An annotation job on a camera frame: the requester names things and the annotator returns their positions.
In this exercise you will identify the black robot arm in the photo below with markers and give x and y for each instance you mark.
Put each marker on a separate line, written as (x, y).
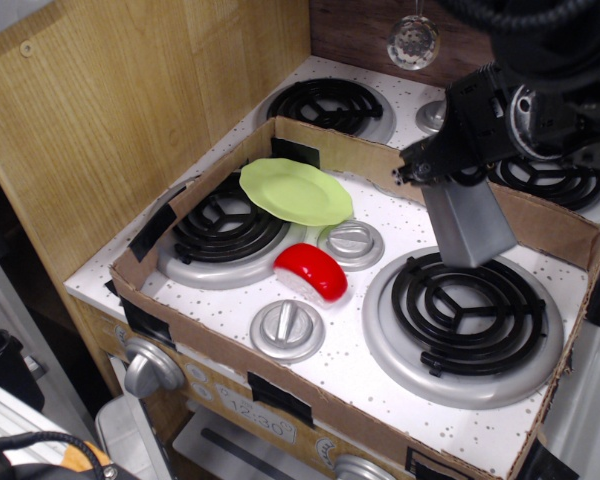
(538, 100)

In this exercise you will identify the red white toy sushi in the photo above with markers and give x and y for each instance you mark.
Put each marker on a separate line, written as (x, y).
(312, 273)

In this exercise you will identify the silver stove knob back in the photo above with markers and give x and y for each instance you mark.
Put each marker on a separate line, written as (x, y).
(430, 117)

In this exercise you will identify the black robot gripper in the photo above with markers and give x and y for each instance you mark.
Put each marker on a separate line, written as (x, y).
(476, 133)

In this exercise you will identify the back left black burner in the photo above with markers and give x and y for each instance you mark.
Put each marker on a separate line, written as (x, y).
(329, 103)

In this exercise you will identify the front right black burner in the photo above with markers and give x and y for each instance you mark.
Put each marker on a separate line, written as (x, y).
(478, 321)

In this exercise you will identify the hanging clear glass ball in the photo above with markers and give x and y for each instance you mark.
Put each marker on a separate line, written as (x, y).
(414, 41)

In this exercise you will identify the cardboard box frame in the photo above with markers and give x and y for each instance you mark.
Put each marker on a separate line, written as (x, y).
(340, 400)

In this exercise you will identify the silver oven knob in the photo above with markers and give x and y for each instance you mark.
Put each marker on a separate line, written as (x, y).
(351, 467)
(150, 369)

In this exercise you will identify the front left black burner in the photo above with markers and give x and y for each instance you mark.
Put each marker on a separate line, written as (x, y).
(226, 226)

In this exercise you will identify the silver oven front knob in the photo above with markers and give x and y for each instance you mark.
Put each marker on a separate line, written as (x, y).
(150, 369)

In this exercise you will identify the back right black burner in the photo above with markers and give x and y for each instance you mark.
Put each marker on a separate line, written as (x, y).
(572, 187)

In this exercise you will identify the silver oven knob bottom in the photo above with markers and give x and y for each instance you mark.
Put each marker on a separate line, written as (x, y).
(351, 467)

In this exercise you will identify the silver stove knob centre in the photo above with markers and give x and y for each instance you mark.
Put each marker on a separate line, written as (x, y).
(353, 244)

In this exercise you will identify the green plastic plate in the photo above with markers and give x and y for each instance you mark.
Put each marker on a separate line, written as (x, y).
(296, 192)

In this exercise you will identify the silver stove knob front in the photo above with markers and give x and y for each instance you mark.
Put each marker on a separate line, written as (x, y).
(288, 331)

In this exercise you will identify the black burner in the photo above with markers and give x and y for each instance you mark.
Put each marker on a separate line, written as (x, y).
(226, 226)
(572, 187)
(478, 321)
(329, 103)

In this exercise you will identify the silver stove knob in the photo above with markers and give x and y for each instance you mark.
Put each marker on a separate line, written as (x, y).
(353, 244)
(430, 117)
(288, 331)

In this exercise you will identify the grey pepper shaker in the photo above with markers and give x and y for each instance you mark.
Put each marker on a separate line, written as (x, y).
(469, 226)

